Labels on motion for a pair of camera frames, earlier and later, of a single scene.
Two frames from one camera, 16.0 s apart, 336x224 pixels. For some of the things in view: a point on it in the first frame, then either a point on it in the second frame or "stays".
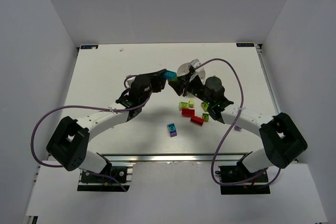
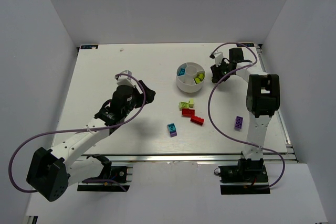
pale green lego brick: (191, 103) stays
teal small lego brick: (172, 127) stays
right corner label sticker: (245, 45) stays
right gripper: (189, 85) → (219, 70)
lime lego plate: (183, 104) stays
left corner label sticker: (88, 46) stays
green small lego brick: (206, 116) → (201, 76)
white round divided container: (184, 68) stays
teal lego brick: (169, 74) → (181, 72)
